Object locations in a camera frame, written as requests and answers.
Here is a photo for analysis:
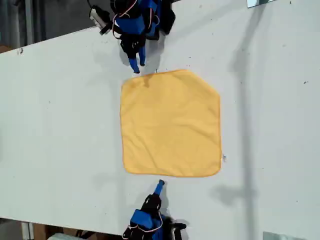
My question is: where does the white table leg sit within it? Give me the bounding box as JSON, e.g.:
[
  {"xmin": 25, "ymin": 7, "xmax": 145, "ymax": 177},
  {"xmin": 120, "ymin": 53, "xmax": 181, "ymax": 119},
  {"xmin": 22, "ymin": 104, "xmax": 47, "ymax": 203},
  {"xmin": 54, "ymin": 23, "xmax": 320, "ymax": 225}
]
[{"xmin": 20, "ymin": 221, "xmax": 35, "ymax": 240}]

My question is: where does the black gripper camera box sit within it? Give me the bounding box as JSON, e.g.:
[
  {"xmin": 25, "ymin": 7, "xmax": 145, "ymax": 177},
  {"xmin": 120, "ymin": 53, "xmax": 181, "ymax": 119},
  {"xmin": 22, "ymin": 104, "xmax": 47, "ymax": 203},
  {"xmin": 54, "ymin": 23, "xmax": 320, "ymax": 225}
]
[
  {"xmin": 89, "ymin": 5, "xmax": 113, "ymax": 36},
  {"xmin": 169, "ymin": 220, "xmax": 188, "ymax": 240}
]

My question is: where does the yellow square towel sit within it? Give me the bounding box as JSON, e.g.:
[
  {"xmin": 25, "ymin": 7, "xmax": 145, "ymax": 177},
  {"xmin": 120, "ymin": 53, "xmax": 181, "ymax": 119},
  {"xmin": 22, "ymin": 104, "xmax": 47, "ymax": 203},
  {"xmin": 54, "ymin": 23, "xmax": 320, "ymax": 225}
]
[{"xmin": 119, "ymin": 69, "xmax": 223, "ymax": 178}]

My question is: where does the brown cardboard box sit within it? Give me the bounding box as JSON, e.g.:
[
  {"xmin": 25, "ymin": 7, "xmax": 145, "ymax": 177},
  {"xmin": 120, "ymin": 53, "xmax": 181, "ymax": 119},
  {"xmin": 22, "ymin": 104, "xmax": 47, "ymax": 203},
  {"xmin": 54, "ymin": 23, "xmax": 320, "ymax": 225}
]
[{"xmin": 32, "ymin": 222, "xmax": 48, "ymax": 240}]

